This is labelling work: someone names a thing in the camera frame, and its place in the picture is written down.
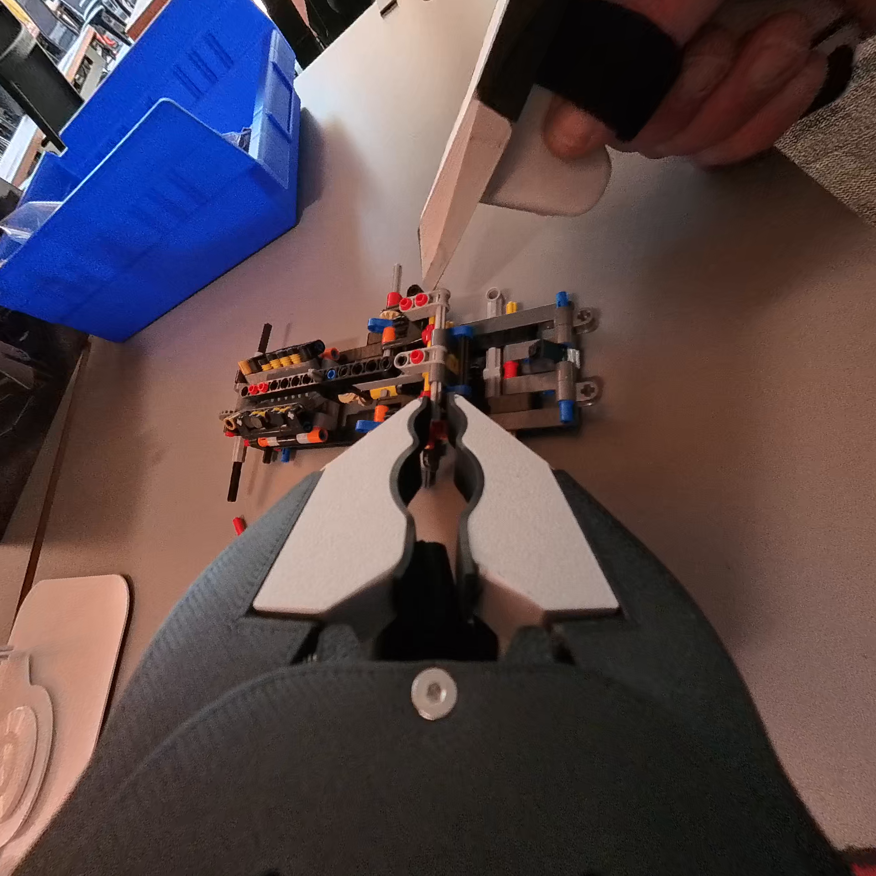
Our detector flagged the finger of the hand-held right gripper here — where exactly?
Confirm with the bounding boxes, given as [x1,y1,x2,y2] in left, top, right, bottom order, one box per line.
[417,0,513,288]

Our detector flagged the person's right hand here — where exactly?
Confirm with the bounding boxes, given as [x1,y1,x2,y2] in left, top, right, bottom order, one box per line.
[544,0,876,168]

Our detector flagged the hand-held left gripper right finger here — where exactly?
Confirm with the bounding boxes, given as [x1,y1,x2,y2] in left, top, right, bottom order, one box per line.
[447,396,621,644]

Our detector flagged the beige flat stand base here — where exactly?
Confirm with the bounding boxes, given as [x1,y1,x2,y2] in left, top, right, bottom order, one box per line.
[0,574,131,876]

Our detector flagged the black monitor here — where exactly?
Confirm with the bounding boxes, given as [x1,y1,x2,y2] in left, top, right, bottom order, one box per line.
[0,14,84,153]

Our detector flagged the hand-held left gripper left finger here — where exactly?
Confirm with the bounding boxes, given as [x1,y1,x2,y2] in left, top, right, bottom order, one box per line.
[252,399,435,624]

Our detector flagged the dark printed cardboard box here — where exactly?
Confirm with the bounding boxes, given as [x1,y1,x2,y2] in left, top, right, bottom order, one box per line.
[0,308,90,542]

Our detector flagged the multicoloured lego vehicle chassis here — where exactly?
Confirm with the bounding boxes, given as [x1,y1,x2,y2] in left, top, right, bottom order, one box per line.
[218,263,603,504]

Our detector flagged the blue plastic storage bin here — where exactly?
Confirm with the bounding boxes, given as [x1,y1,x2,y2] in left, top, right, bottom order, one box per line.
[0,0,302,343]

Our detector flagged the clear round plastic disc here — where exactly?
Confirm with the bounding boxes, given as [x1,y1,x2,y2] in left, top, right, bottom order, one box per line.
[0,647,54,832]

